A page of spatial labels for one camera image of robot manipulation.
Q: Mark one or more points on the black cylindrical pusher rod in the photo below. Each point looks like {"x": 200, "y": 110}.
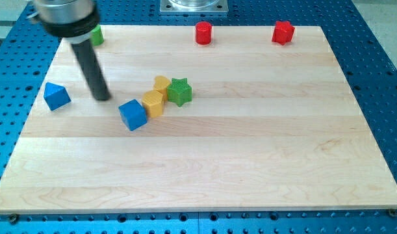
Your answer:
{"x": 90, "y": 67}

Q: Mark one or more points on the green star block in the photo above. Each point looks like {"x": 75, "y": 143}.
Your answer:
{"x": 179, "y": 91}

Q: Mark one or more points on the light wooden board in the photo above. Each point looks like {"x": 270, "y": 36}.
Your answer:
{"x": 269, "y": 127}

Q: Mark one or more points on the red star block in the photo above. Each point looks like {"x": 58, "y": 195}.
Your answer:
{"x": 283, "y": 32}

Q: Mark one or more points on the green cylinder block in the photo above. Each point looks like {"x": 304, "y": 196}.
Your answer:
{"x": 96, "y": 37}

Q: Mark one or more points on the blue triangular prism block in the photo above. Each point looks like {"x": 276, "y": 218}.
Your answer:
{"x": 55, "y": 96}

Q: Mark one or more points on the blue perforated metal table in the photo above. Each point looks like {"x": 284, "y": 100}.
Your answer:
{"x": 27, "y": 52}

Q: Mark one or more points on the blue cube block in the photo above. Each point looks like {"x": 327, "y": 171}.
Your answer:
{"x": 133, "y": 114}

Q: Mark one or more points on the yellow heart block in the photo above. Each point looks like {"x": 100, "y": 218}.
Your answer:
{"x": 161, "y": 85}

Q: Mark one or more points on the yellow hexagon block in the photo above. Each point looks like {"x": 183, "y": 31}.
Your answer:
{"x": 153, "y": 103}

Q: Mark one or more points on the red cylinder block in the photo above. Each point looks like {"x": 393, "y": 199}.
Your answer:
{"x": 203, "y": 33}

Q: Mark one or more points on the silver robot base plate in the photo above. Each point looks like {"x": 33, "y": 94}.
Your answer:
{"x": 193, "y": 6}

